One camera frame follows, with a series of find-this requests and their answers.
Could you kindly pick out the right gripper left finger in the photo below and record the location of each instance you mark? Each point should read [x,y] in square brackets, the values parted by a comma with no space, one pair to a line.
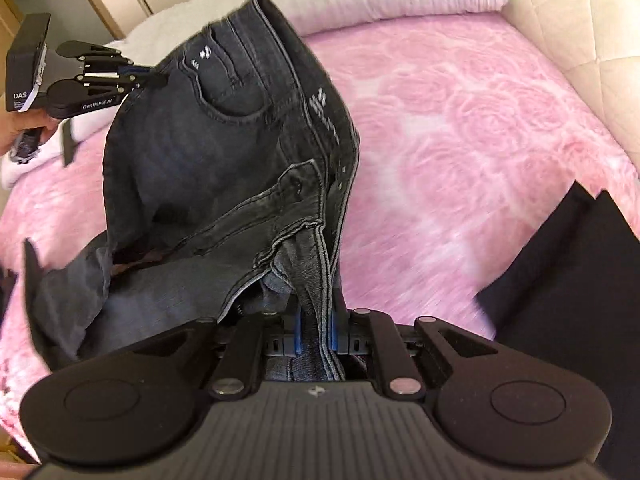
[236,373]

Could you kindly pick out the black garment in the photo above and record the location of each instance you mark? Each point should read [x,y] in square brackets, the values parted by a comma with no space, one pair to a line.
[571,298]

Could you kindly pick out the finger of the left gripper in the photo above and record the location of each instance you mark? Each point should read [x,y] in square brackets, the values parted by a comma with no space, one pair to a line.
[148,80]

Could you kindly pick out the pink rose blanket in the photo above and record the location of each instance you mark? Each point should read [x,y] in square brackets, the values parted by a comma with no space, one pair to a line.
[468,141]

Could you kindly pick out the beige padded headboard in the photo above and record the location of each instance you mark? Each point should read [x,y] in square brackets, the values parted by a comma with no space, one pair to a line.
[595,45]

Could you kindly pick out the dark grey jeans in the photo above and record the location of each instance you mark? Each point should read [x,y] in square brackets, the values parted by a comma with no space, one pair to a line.
[225,190]

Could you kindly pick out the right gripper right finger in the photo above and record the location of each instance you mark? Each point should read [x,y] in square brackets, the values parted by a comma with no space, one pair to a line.
[395,373]

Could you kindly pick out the person left hand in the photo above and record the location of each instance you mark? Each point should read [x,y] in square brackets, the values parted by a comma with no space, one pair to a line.
[12,124]

